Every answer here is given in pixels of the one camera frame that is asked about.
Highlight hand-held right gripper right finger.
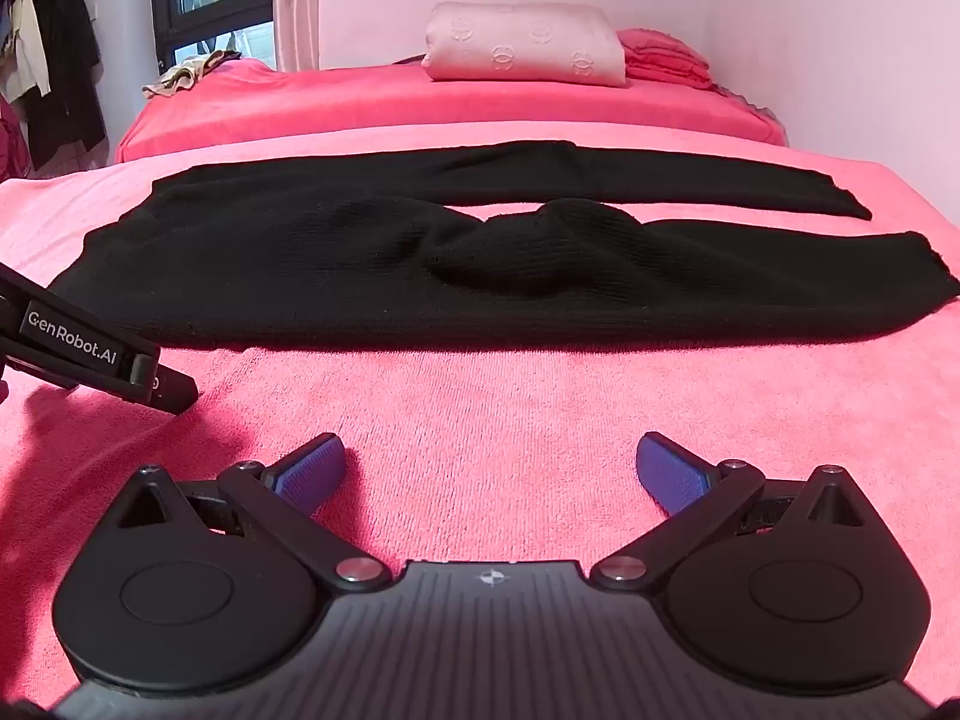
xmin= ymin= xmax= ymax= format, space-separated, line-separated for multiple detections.
xmin=591 ymin=432 xmax=875 ymax=592

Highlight red folded blanket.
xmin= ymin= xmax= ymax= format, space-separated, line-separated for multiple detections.
xmin=616 ymin=28 xmax=715 ymax=91

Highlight beige crumpled cloth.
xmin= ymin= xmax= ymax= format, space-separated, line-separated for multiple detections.
xmin=142 ymin=50 xmax=242 ymax=98

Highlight pink curtain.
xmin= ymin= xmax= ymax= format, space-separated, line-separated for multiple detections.
xmin=270 ymin=0 xmax=323 ymax=72

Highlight black hanging garment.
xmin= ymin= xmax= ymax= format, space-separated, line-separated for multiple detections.
xmin=28 ymin=0 xmax=107 ymax=152

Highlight pink towel blanket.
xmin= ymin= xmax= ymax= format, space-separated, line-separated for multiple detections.
xmin=0 ymin=124 xmax=960 ymax=713

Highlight pink folded pillow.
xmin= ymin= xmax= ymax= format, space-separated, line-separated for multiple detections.
xmin=421 ymin=2 xmax=628 ymax=88

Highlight black knit pants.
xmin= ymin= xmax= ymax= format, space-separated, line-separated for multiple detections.
xmin=52 ymin=140 xmax=955 ymax=352

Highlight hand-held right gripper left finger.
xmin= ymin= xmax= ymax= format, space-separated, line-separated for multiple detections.
xmin=112 ymin=433 xmax=392 ymax=592

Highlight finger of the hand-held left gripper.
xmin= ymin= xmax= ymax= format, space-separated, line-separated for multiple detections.
xmin=130 ymin=355 xmax=200 ymax=414

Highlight cream hanging garment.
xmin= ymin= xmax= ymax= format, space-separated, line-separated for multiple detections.
xmin=0 ymin=0 xmax=53 ymax=103

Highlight red covered bed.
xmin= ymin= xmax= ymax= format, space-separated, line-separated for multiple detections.
xmin=116 ymin=60 xmax=788 ymax=164

